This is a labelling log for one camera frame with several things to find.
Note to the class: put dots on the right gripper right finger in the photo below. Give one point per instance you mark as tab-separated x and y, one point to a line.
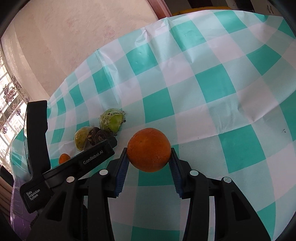
234	216

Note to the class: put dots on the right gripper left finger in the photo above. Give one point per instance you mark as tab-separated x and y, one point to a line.
79	209

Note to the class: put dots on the green fruit back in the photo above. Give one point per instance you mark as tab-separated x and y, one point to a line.
111	120

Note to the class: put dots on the large orange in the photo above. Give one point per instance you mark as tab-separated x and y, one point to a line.
149	150

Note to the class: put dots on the small left mandarin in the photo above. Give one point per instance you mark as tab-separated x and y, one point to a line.
63	158

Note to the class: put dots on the purple box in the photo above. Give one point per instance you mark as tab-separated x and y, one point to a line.
20	218

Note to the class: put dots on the wrapped yellow fruit half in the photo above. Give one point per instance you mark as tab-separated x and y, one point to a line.
80	137

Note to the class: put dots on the dark passion fruit middle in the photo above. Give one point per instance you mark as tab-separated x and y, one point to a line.
93	136

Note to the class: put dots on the dark passion fruit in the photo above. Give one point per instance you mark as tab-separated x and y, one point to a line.
105	135
93	136

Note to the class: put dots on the dark passion fruit right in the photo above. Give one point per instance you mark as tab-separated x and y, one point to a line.
105	135

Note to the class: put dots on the floral window curtain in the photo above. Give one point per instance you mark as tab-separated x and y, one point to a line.
13	106

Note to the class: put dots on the teal checkered tablecloth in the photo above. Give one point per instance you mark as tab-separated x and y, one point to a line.
220	85

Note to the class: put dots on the red wooden door frame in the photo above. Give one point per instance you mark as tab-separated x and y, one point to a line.
160	8

